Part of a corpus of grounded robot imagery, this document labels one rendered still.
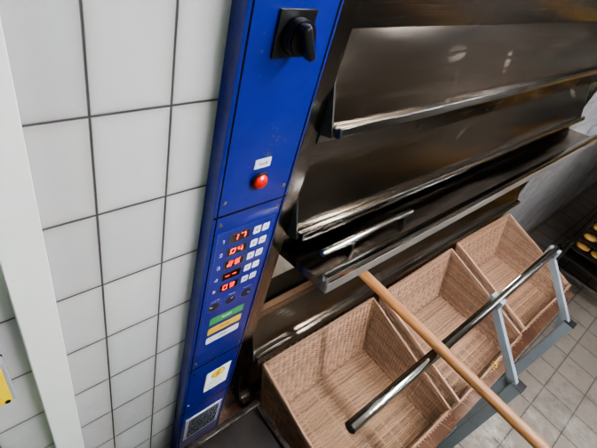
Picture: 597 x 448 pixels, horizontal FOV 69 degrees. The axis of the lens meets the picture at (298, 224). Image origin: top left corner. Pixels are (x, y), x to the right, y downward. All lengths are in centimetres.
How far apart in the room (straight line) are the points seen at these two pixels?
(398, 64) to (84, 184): 60
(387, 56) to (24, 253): 67
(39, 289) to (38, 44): 32
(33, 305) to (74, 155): 23
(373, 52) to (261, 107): 28
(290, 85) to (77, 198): 32
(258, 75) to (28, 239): 35
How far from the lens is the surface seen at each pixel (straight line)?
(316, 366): 170
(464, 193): 145
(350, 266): 96
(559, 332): 209
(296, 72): 64
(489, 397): 124
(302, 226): 94
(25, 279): 66
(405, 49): 92
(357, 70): 81
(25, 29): 49
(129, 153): 60
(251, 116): 63
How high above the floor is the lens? 209
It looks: 40 degrees down
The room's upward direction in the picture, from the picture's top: 19 degrees clockwise
